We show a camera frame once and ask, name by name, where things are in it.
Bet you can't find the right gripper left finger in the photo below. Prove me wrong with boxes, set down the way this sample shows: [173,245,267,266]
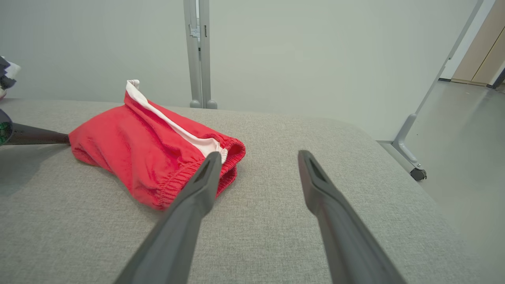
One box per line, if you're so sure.
[114,151,223,284]

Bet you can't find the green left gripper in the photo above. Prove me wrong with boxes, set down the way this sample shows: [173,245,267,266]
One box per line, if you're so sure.
[0,108,71,147]

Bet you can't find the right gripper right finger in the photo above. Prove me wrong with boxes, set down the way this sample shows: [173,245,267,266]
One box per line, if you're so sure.
[297,149,407,284]

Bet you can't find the red shorts with white trim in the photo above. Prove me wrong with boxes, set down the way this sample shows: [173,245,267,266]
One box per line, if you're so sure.
[68,79,246,211]

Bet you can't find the white partition panel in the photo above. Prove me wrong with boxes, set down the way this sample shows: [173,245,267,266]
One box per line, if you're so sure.
[209,0,480,141]
[0,0,191,107]

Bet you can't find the grey slanted partition leg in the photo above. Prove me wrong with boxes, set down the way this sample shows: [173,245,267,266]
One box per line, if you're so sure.
[392,0,485,171]

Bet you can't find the beige door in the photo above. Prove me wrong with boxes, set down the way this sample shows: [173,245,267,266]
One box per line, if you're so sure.
[451,0,505,86]

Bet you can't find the grey partition post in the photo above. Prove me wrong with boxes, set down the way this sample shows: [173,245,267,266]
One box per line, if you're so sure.
[183,0,202,108]
[198,0,218,110]

